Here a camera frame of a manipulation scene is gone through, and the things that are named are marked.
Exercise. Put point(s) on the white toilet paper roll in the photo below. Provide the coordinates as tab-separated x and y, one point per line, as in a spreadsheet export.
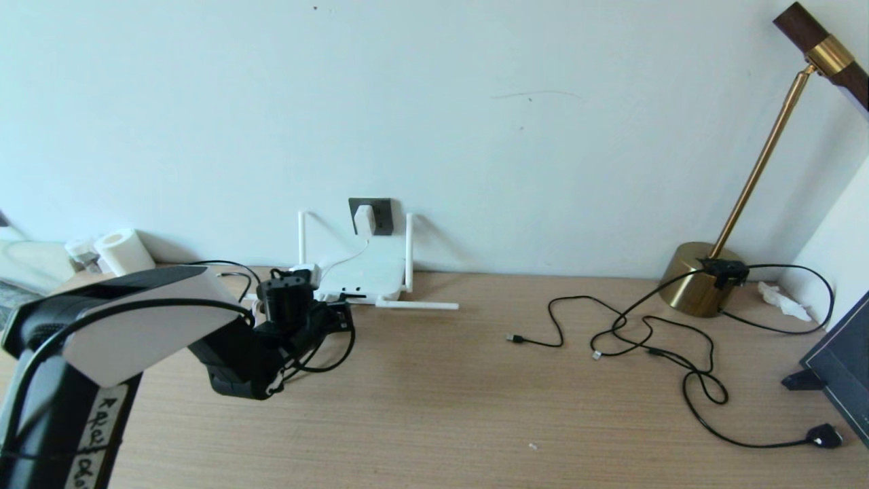
125	252

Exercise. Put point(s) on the black clip connector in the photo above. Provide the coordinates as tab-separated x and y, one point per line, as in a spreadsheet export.
723	273

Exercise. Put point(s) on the white padded furniture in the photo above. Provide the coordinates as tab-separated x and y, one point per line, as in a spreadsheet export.
30	261

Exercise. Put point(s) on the dark framed display panel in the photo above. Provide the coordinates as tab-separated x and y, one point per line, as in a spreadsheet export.
845	367

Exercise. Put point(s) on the brass desk lamp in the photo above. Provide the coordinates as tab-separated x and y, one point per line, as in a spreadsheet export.
692	285

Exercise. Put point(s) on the crumpled white tissue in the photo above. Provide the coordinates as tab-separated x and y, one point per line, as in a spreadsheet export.
781	300

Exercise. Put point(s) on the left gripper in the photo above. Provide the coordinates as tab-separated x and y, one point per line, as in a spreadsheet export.
334	319

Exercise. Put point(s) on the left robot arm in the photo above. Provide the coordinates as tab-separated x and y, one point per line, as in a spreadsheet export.
142	333

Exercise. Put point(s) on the white power adapter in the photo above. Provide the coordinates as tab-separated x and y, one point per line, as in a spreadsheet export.
364	220

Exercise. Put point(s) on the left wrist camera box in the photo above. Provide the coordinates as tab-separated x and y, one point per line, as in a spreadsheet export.
304	276

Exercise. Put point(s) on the white wifi router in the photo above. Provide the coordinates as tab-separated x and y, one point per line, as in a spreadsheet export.
366	273

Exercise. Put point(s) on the grey wall socket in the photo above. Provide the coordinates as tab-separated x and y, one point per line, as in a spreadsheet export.
385	214

